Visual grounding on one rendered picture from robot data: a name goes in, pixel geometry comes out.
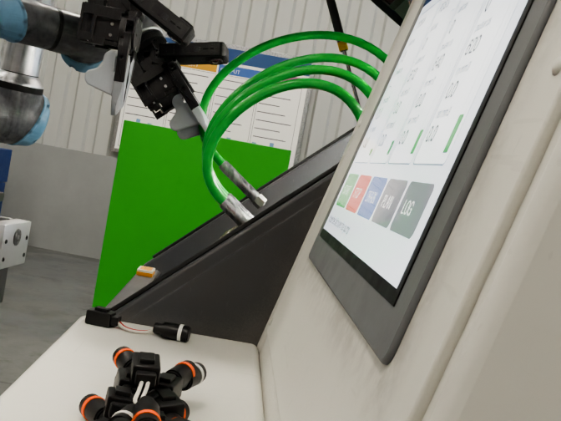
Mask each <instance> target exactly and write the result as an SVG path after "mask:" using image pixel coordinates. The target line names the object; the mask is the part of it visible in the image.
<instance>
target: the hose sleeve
mask: <svg viewBox="0 0 561 421"><path fill-rule="evenodd" d="M219 169H220V170H221V171H222V172H223V173H224V174H225V175H226V176H227V177H228V178H229V179H230V180H231V181H232V182H233V183H234V184H235V185H236V186H237V187H238V188H239V189H240V190H241V191H242V192H243V193H244V194H245V195H246V196H247V197H248V198H249V199H250V200H251V201H254V200H255V199H256V198H257V197H258V196H259V193H258V192H257V191H256V190H255V188H254V187H253V186H252V185H251V184H250V183H249V182H248V181H247V180H246V179H245V178H244V177H243V176H242V175H241V174H240V173H239V172H238V171H237V170H236V169H235V168H234V167H233V166H232V165H231V164H230V163H229V162H228V161H225V162H224V163H223V164H222V165H221V166H220V168H219Z"/></svg>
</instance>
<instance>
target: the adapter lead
mask: <svg viewBox="0 0 561 421"><path fill-rule="evenodd" d="M85 323H87V324H90V325H94V326H99V327H106V328H109V327H112V326H115V327H117V326H120V327H121V328H123V329H124V330H125V331H128V332H134V333H149V332H153V333H156V334H160V336H161V337H163V338H167V339H171V340H175V341H177V342H188V341H189V339H190V334H191V328H190V327H189V326H185V325H183V324H176V323H172V322H164V323H159V322H156V323H155V324H154V327H153V328H152V329H149V330H137V329H133V328H130V327H126V326H125V325H124V324H123V323H122V322H121V316H120V315H116V312H115V311H111V308H108V307H101V306H97V307H91V308H89V309H88V310H87V312H86V318H85Z"/></svg>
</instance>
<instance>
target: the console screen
mask: <svg viewBox="0 0 561 421"><path fill-rule="evenodd" d="M556 2H557V0H423V1H422V5H421V7H420V8H419V10H418V13H417V16H416V17H415V20H414V22H413V24H412V26H411V29H410V31H409V33H408V35H407V38H406V40H405V42H404V44H403V46H402V49H401V51H400V53H399V55H398V57H397V60H396V62H395V64H394V66H393V68H392V71H391V73H390V75H389V77H388V80H387V82H386V84H385V86H384V89H383V90H382V93H381V95H380V98H379V100H378V101H377V105H376V107H375V108H374V110H373V112H372V115H371V118H370V119H369V122H368V124H367V126H366V128H365V131H364V133H363V135H362V137H361V140H360V142H359V144H358V146H357V148H356V151H355V153H354V155H353V157H352V159H351V162H350V164H349V166H348V168H347V170H346V173H345V175H344V177H343V179H342V182H341V184H340V186H339V188H338V191H337V193H336V195H335V198H334V200H333V201H332V203H331V207H330V209H329V211H328V212H327V214H326V218H325V220H324V221H323V224H322V226H321V229H320V230H319V233H318V235H317V237H316V240H315V242H314V244H313V246H312V248H311V251H310V254H309V259H310V260H311V262H312V263H313V265H314V266H315V268H316V269H317V270H318V272H319V273H320V274H321V276H322V278H323V279H324V281H325V282H326V284H327V285H328V287H329V288H330V289H331V291H332V292H333V294H334V295H335V296H336V298H337V300H338V301H339V303H340V304H341V305H342V307H343V308H344V309H345V311H346V313H347V314H348V316H349V317H350V319H351V320H352V321H353V322H354V324H355V325H356V327H357V329H358V330H359V331H360V333H361V335H362V336H363V337H364V338H365V340H366V341H367V343H368V344H369V346H370V347H371V349H372V351H373V352H374V353H375V354H376V356H377V357H378V359H379V360H380V362H381V363H382V364H384V365H388V364H389V363H390V362H391V361H392V359H393V358H394V356H395V354H396V352H397V349H398V348H399V346H400V343H401V341H402V339H403V337H404V335H405V332H406V330H407V328H408V326H409V323H410V321H411V320H412V317H413V314H414V312H415V311H416V309H417V306H418V303H419V302H420V300H421V298H422V294H423V293H424V291H425V289H426V287H427V284H428V282H429V280H430V278H431V276H432V273H433V271H434V269H435V267H436V264H437V262H438V260H439V258H440V255H441V254H442V251H443V249H444V247H445V245H446V243H447V240H448V238H449V236H450V234H451V232H452V229H453V227H454V225H455V223H456V221H457V218H458V216H459V214H460V212H461V210H462V207H463V205H464V203H465V201H466V199H467V197H468V194H469V192H470V190H471V189H472V186H473V183H474V181H475V180H476V177H477V175H478V172H479V171H480V168H481V166H482V164H483V161H484V160H485V157H486V155H487V153H488V151H489V148H490V146H491V144H492V142H493V140H494V137H495V135H496V133H497V132H498V128H499V126H500V124H501V123H502V121H503V117H504V115H505V114H506V112H507V110H508V106H509V105H510V103H511V101H512V98H513V96H514V94H515V92H516V89H517V87H518V85H519V83H520V81H521V78H522V77H523V74H524V72H525V69H526V68H527V66H528V63H529V60H530V59H531V57H532V55H533V52H534V49H535V48H536V46H537V44H538V41H539V39H540V37H541V35H542V33H543V30H544V28H545V26H546V24H547V22H548V19H549V17H550V15H551V13H552V11H553V8H554V6H555V4H556Z"/></svg>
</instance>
